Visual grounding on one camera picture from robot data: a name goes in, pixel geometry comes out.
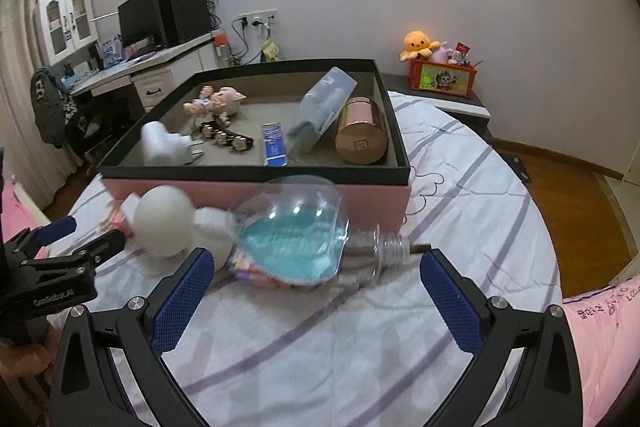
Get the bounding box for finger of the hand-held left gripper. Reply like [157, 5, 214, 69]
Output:
[7, 215, 77, 260]
[22, 229, 127, 270]

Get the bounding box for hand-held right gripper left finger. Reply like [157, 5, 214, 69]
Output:
[49, 248, 216, 427]

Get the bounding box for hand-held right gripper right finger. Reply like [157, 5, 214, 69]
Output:
[419, 249, 585, 427]

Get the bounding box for white doll head figure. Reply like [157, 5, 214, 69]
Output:
[132, 185, 237, 279]

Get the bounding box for white plug adapter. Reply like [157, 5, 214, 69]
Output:
[140, 121, 205, 167]

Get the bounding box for bulb-shaped bottle with blue liquid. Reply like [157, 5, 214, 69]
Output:
[227, 175, 434, 284]

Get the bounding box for black bracelet watch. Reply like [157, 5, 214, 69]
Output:
[194, 119, 251, 154]

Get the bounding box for blue and gold lighter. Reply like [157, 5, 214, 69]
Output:
[261, 122, 290, 168]

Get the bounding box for rose gold canister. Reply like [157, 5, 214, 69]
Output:
[334, 97, 390, 166]

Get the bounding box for pink pig figurine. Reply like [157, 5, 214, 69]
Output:
[182, 87, 247, 118]

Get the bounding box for pink box with black rim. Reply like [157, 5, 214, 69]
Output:
[96, 58, 414, 234]

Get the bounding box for clear plastic flosser box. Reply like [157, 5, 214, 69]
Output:
[286, 67, 359, 153]

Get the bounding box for pink toy blocks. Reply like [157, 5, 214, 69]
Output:
[100, 202, 134, 238]

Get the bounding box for pink cloth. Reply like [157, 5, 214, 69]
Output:
[0, 179, 51, 258]

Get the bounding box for white striped bed quilt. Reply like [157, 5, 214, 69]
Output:
[47, 89, 566, 427]

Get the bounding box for black bathroom scale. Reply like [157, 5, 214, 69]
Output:
[492, 147, 534, 183]

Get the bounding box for pink blanket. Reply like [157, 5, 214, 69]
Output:
[560, 274, 640, 427]

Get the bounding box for blue and white box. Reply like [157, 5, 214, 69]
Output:
[97, 38, 124, 68]

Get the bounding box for white desk with drawers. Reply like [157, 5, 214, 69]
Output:
[67, 29, 224, 113]

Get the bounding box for beige curtain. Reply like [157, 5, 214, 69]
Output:
[0, 0, 66, 208]

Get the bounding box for white glass-door cabinet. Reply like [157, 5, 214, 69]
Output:
[34, 0, 100, 67]

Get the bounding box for orange printed toy box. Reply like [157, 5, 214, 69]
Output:
[409, 58, 478, 99]

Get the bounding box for black computer monitor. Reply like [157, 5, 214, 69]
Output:
[117, 0, 166, 50]

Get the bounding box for water bottle with red cap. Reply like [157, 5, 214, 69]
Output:
[214, 34, 232, 69]

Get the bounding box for black computer tower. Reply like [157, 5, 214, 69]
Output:
[156, 0, 212, 48]

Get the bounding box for orange octopus plush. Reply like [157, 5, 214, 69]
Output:
[399, 31, 441, 62]

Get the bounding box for black cable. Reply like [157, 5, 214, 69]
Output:
[229, 18, 251, 58]

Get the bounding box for white wall outlet strip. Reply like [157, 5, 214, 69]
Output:
[238, 9, 279, 28]

